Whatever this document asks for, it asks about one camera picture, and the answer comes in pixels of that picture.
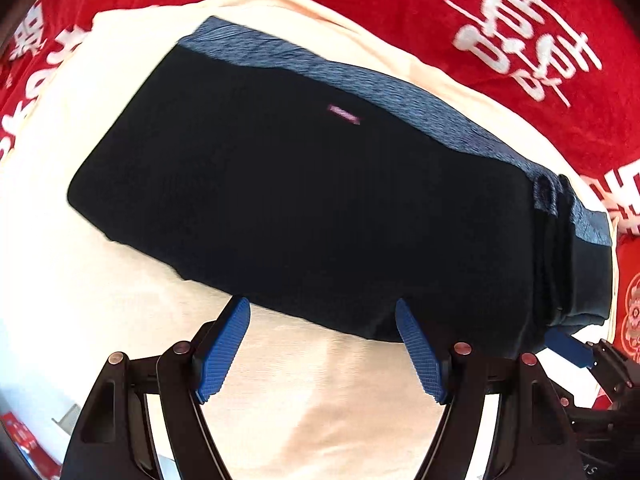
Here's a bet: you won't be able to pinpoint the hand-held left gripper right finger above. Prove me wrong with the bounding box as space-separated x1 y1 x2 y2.
395 298 583 480

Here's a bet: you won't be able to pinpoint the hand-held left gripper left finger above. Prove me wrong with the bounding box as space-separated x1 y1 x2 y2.
61 296 251 480

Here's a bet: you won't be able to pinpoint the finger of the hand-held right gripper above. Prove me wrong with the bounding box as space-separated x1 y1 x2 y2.
544 328 632 401

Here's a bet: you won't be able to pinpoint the black pants with blue stripe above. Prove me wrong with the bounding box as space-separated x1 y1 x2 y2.
66 15 615 356

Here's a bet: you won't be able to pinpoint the red printed cushion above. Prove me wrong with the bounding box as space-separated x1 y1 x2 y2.
592 232 640 408

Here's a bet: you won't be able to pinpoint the cream blanket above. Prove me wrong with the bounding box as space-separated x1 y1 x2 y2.
0 0 623 480

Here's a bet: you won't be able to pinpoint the grey box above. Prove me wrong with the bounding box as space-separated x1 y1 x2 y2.
52 402 83 433

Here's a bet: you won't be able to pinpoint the red packet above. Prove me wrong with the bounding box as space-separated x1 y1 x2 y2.
0 412 61 480

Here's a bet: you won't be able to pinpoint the red printed blanket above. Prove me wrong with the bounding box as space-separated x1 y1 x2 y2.
0 0 640 241

